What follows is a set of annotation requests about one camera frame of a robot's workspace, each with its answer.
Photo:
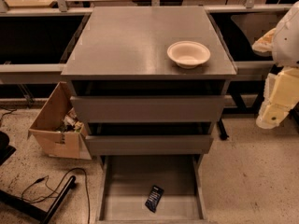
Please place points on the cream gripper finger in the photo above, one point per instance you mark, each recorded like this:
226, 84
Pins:
271, 115

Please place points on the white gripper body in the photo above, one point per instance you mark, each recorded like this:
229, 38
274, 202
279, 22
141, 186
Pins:
287, 44

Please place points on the dark blue rxbar wrapper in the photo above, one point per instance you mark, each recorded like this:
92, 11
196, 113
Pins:
154, 198

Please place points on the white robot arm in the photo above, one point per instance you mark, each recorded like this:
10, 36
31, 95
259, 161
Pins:
282, 41

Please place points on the grey drawer cabinet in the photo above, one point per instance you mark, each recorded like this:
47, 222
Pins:
122, 52

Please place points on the grey middle drawer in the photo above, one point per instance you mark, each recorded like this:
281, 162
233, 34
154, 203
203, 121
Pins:
148, 144

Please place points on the grey top drawer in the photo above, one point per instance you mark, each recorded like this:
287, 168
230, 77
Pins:
147, 109

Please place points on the grey open bottom drawer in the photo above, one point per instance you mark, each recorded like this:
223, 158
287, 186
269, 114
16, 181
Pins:
126, 185

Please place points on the white paper bowl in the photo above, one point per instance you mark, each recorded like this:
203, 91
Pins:
188, 54

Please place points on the snack items in box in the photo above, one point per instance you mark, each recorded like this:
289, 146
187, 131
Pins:
70, 123

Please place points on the brown cardboard box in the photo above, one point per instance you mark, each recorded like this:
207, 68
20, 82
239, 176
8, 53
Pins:
51, 131

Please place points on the grey left side bench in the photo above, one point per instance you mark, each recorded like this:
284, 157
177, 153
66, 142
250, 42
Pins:
36, 43

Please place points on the black object at left edge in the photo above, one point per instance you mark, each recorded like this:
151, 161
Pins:
6, 150

